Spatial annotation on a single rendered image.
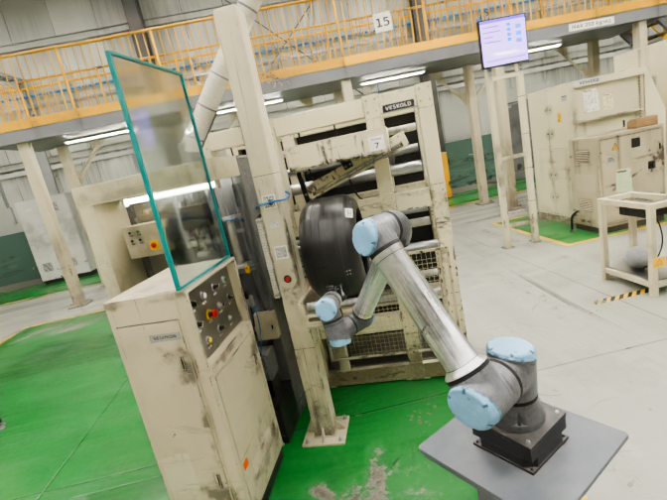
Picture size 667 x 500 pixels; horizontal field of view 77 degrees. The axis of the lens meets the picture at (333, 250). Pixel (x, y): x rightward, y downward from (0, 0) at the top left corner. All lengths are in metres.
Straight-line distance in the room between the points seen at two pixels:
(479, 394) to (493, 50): 5.07
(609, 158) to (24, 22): 12.35
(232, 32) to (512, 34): 4.29
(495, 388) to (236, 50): 1.93
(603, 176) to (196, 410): 5.52
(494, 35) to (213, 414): 5.24
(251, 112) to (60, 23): 10.81
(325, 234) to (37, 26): 11.60
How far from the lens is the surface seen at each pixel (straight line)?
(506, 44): 6.07
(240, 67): 2.38
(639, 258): 4.63
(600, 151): 6.30
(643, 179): 6.71
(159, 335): 2.00
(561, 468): 1.65
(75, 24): 12.81
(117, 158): 12.15
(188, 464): 2.31
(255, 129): 2.33
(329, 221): 2.13
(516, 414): 1.57
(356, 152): 2.48
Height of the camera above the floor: 1.68
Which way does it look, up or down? 12 degrees down
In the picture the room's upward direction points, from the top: 12 degrees counter-clockwise
